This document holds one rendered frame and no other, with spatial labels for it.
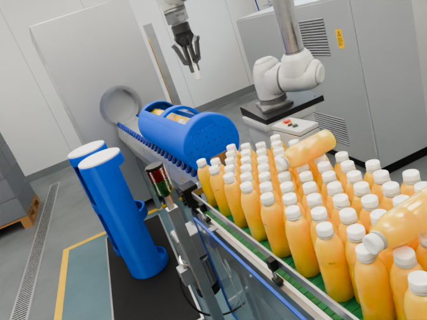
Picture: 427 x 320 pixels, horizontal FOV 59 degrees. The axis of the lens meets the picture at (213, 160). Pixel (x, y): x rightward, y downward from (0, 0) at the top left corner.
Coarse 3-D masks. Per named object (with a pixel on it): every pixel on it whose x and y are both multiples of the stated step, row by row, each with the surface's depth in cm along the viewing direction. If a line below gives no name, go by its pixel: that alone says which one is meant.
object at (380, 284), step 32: (224, 192) 136; (256, 192) 124; (288, 192) 113; (320, 192) 111; (352, 192) 107; (256, 224) 125; (288, 224) 101; (320, 256) 90; (352, 256) 85; (384, 256) 81; (416, 256) 78; (352, 288) 93; (384, 288) 78
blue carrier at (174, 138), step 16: (144, 112) 237; (176, 112) 255; (192, 112) 217; (208, 112) 174; (144, 128) 232; (160, 128) 202; (176, 128) 181; (192, 128) 169; (208, 128) 173; (224, 128) 176; (160, 144) 208; (176, 144) 179; (192, 144) 171; (208, 144) 174; (224, 144) 178; (192, 160) 172; (208, 160) 176
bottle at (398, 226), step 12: (420, 192) 77; (408, 204) 75; (420, 204) 74; (384, 216) 75; (396, 216) 73; (408, 216) 73; (420, 216) 73; (384, 228) 73; (396, 228) 72; (408, 228) 72; (420, 228) 73; (384, 240) 72; (396, 240) 72; (408, 240) 72
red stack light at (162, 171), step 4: (164, 164) 122; (160, 168) 120; (164, 168) 121; (152, 172) 119; (156, 172) 119; (160, 172) 120; (164, 172) 120; (148, 176) 120; (152, 176) 119; (156, 176) 119; (160, 176) 120; (164, 176) 121; (152, 180) 120; (156, 180) 120; (160, 180) 120
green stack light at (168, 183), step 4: (168, 176) 123; (164, 180) 121; (168, 180) 122; (152, 184) 121; (156, 184) 120; (160, 184) 120; (164, 184) 121; (168, 184) 122; (152, 188) 122; (156, 188) 121; (160, 188) 121; (164, 188) 121; (168, 188) 122; (172, 188) 124; (156, 192) 122; (160, 192) 121; (164, 192) 121; (168, 192) 122; (160, 196) 122
